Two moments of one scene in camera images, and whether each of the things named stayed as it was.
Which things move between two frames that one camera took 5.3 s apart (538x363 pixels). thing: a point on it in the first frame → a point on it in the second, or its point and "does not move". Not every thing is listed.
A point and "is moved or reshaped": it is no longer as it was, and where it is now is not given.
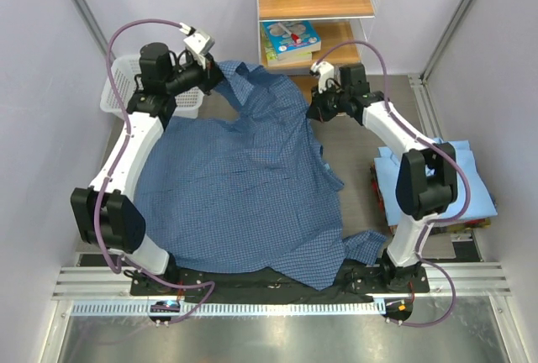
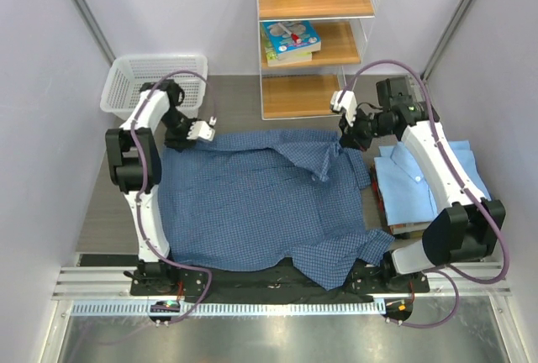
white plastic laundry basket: [125, 68] does not move
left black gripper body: [200, 77] → [177, 128]
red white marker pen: [296, 39] does not move
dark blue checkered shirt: [242, 186] is moved or reshaped
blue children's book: [285, 47] does not move
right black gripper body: [329, 102] → [365, 128]
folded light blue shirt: [481, 203] does not move
